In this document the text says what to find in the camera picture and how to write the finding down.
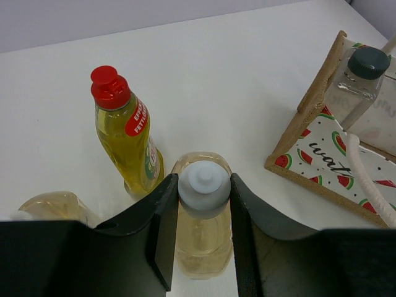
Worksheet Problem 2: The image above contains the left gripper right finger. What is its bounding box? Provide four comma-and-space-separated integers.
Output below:
230, 174, 395, 296

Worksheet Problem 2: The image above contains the burlap watermelon canvas bag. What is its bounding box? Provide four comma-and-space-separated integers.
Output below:
264, 30, 395, 227

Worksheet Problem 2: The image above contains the pale bottle white cap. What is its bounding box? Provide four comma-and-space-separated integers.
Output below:
18, 191, 101, 228

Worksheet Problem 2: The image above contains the yellow bottle red cap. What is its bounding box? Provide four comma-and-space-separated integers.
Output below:
90, 66, 165, 198

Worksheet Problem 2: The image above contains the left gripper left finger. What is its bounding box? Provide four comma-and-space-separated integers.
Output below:
1, 174, 178, 296

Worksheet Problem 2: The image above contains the yellow bottle white cap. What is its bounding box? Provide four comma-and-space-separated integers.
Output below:
172, 152, 233, 280

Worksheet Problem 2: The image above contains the square bottle grey cap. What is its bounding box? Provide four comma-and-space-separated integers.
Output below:
325, 45, 395, 145

